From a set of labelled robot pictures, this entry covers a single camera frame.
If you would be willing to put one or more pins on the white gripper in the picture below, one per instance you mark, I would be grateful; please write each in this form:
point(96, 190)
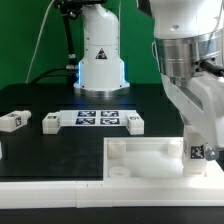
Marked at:
point(201, 102)

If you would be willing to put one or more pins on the white square tabletop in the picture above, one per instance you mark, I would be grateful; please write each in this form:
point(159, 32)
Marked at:
point(128, 158)

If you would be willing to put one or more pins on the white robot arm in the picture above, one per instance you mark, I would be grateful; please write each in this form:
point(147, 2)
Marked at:
point(180, 39)

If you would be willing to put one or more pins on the white plate with tags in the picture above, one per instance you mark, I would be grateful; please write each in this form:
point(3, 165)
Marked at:
point(93, 117)

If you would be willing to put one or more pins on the white part at left edge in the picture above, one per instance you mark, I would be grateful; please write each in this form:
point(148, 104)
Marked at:
point(0, 151)

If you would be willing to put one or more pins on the white L-shaped fence wall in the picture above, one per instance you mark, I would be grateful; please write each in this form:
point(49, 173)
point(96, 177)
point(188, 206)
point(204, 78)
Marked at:
point(191, 191)

